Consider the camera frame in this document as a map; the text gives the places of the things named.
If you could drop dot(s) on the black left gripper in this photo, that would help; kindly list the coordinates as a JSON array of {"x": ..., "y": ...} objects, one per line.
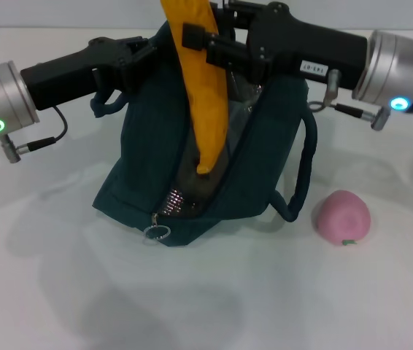
[{"x": 71, "y": 73}]

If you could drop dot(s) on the dark teal fabric bag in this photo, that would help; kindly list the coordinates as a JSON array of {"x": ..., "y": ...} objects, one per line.
[{"x": 148, "y": 153}]

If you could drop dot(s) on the yellow banana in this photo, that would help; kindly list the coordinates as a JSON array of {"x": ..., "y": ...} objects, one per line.
[{"x": 206, "y": 109}]

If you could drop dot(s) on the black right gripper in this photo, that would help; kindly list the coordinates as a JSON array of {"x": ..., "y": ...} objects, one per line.
[{"x": 301, "y": 47}]

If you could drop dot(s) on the pink toy peach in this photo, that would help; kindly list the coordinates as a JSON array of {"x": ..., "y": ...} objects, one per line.
[{"x": 343, "y": 218}]

